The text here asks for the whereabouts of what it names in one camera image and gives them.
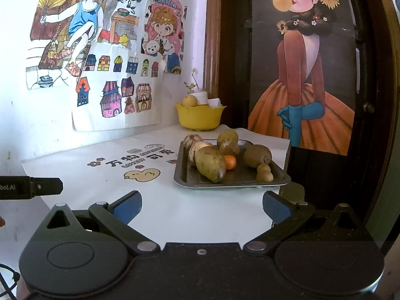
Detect wooden door frame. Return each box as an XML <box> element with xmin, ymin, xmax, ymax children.
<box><xmin>203</xmin><ymin>0</ymin><xmax>222</xmax><ymax>98</ymax></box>

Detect girl orange dress poster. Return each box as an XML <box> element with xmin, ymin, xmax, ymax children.
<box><xmin>247</xmin><ymin>0</ymin><xmax>355</xmax><ymax>155</ymax></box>

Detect person's right hand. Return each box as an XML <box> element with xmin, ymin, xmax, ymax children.
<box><xmin>0</xmin><ymin>217</ymin><xmax>6</xmax><ymax>228</ymax></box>

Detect white jar with flowers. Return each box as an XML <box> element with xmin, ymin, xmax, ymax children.
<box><xmin>184</xmin><ymin>68</ymin><xmax>208</xmax><ymax>106</ymax></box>

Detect dark metal baking tray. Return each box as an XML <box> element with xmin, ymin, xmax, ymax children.
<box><xmin>173</xmin><ymin>139</ymin><xmax>291</xmax><ymax>189</ymax></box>

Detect yellow pear in bowl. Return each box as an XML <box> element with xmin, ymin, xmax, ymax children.
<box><xmin>182</xmin><ymin>94</ymin><xmax>198</xmax><ymax>107</ymax></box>

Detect boy with fan drawing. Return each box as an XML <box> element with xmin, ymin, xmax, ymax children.
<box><xmin>26</xmin><ymin>0</ymin><xmax>143</xmax><ymax>90</ymax></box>

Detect anime girl bear drawing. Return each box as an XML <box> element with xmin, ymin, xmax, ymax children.
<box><xmin>141</xmin><ymin>0</ymin><xmax>187</xmax><ymax>75</ymax></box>

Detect small striped pepino melon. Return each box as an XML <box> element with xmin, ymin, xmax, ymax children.
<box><xmin>183</xmin><ymin>134</ymin><xmax>203</xmax><ymax>150</ymax></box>

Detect white paper table mat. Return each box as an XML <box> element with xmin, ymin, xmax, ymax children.
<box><xmin>22</xmin><ymin>125</ymin><xmax>272</xmax><ymax>245</ymax></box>

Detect long green-brown mango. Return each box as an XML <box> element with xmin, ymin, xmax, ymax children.
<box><xmin>195</xmin><ymin>146</ymin><xmax>227</xmax><ymax>183</ymax></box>

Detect yellow-green mango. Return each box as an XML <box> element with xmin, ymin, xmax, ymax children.
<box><xmin>217</xmin><ymin>130</ymin><xmax>239</xmax><ymax>147</ymax></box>

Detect small brown longan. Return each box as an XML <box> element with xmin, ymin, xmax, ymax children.
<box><xmin>257</xmin><ymin>163</ymin><xmax>271</xmax><ymax>173</ymax></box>
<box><xmin>256</xmin><ymin>170</ymin><xmax>274</xmax><ymax>182</ymax></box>

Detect white cup in bowl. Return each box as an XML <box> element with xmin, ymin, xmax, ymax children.
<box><xmin>208</xmin><ymin>98</ymin><xmax>221</xmax><ymax>109</ymax></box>

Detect colourful houses drawing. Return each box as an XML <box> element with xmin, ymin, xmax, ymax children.
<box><xmin>72</xmin><ymin>41</ymin><xmax>165</xmax><ymax>132</ymax></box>

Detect yellow plastic bowl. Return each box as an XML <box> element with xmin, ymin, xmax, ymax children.
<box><xmin>175</xmin><ymin>103</ymin><xmax>225</xmax><ymax>131</ymax></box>

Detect large brown kiwi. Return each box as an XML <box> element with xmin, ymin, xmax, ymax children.
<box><xmin>243</xmin><ymin>144</ymin><xmax>272</xmax><ymax>168</ymax></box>

